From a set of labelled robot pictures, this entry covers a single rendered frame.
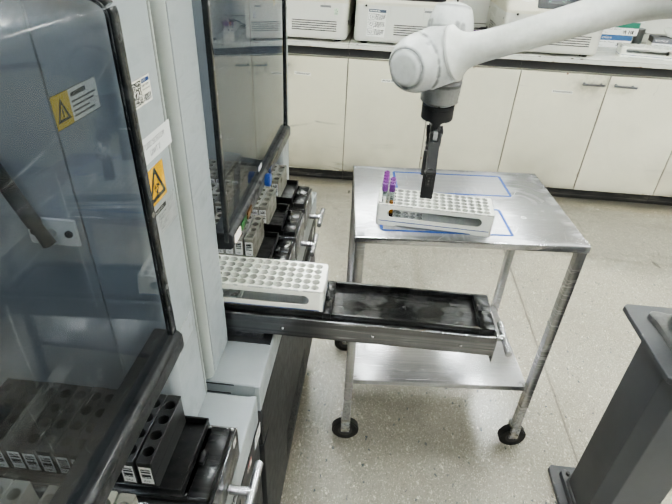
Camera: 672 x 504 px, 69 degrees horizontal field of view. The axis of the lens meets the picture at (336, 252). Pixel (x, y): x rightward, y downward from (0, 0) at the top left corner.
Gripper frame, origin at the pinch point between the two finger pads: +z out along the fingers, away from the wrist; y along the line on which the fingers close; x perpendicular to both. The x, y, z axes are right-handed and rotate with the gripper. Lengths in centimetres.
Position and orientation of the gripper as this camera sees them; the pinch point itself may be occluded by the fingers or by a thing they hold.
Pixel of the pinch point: (426, 182)
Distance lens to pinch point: 130.2
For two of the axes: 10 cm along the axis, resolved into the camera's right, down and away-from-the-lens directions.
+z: -0.4, 8.3, 5.5
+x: -9.9, -1.2, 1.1
